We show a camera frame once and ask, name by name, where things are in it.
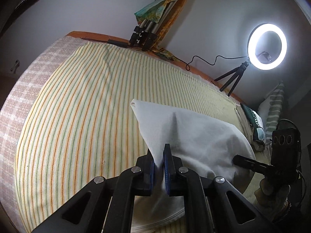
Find white cloth garment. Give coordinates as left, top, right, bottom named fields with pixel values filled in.
left=131, top=99, right=255, bottom=232

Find green white folded clothes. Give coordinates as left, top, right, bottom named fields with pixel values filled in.
left=240, top=104, right=266, bottom=152

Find green striped pillow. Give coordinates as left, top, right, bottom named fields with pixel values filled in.
left=258, top=81, right=285, bottom=140

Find striped yellow bed cover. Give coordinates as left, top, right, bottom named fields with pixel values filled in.
left=14, top=41, right=271, bottom=233

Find black small tripod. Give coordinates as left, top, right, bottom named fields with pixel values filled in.
left=214, top=61, right=249, bottom=97

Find silver black tripod legs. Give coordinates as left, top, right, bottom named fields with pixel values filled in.
left=129, top=0, right=188, bottom=50

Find pink checked blanket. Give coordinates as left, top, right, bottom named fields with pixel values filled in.
left=1, top=36, right=87, bottom=232

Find colourful hanging cloth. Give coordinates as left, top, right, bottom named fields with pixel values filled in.
left=135, top=0, right=176, bottom=24

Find black ring light cable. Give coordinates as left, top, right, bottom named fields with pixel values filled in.
left=185, top=55, right=250, bottom=72

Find white ring light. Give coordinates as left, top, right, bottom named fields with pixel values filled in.
left=247, top=23, right=287, bottom=70

